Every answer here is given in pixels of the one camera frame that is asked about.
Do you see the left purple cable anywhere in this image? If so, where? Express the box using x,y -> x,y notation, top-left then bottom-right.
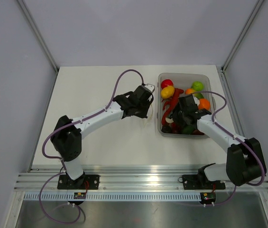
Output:
38,69 -> 145,224

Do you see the aluminium frame post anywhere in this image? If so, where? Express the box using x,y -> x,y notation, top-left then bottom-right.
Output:
221,0 -> 266,74
15,0 -> 59,74

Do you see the grey plastic food bin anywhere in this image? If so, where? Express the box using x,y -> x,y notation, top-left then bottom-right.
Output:
157,73 -> 215,139

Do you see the purple cable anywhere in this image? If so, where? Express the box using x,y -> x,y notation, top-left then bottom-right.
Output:
38,69 -> 145,224
188,91 -> 267,207

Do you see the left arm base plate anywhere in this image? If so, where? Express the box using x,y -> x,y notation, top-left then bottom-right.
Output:
57,174 -> 100,190

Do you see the white slotted cable duct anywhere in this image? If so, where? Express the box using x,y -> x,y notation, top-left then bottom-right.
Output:
24,191 -> 201,202

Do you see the black toy fig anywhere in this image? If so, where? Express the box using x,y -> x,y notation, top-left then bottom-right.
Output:
161,125 -> 172,133

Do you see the yellow toy potato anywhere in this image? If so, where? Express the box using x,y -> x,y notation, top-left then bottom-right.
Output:
160,85 -> 175,99

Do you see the dark red toy fig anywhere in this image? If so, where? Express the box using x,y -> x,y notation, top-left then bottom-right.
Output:
172,127 -> 181,134

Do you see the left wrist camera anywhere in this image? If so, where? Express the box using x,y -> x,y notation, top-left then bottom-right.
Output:
144,84 -> 156,93

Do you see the green toy apple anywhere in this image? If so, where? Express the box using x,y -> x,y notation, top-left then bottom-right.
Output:
191,81 -> 204,99

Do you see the red toy lobster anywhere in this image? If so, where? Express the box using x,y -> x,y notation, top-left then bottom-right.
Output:
161,88 -> 184,126

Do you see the white toy egg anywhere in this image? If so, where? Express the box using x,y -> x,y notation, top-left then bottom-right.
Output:
166,117 -> 174,124

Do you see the left aluminium frame post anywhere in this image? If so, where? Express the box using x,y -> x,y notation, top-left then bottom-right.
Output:
15,0 -> 59,74

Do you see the toy orange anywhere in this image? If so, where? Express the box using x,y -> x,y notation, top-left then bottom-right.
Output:
198,98 -> 211,111

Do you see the orange green toy mango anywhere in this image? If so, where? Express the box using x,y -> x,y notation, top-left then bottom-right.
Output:
185,88 -> 197,95

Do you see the right aluminium frame post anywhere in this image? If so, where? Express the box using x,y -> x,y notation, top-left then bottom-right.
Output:
221,0 -> 266,74

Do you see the red toy apple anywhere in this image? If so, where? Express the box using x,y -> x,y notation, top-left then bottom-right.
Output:
160,79 -> 174,89

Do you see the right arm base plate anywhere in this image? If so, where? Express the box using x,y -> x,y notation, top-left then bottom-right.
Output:
178,174 -> 226,190

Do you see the green toy avocado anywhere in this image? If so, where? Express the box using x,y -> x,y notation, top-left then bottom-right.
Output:
181,125 -> 195,135

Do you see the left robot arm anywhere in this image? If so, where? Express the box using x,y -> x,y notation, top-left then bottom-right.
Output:
50,84 -> 155,189

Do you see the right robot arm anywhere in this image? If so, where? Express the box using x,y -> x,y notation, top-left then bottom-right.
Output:
172,95 -> 267,188

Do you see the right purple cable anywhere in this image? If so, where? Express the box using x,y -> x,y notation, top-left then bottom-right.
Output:
188,91 -> 267,207

